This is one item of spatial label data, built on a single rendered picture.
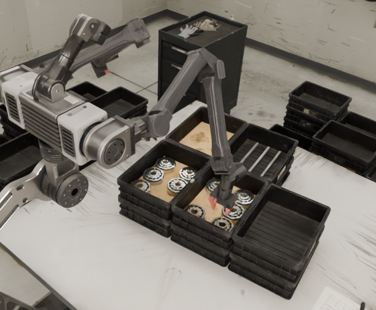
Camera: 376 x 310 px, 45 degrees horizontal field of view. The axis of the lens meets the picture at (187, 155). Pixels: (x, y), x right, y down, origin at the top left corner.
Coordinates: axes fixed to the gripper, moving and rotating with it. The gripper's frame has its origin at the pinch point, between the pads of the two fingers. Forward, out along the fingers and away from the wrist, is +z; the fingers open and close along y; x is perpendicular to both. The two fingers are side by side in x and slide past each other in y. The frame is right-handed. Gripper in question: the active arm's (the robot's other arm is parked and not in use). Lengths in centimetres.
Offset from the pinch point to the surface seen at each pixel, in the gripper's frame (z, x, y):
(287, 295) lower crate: 19.9, 5.3, -39.3
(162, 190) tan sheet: 13.7, -6.7, 33.4
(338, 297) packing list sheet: 21, -8, -57
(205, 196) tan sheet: 12.2, -15.5, 14.8
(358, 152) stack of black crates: 38, -148, -33
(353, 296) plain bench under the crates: 21, -13, -62
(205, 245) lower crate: 15.2, 7.7, 0.0
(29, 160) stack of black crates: 54, -12, 135
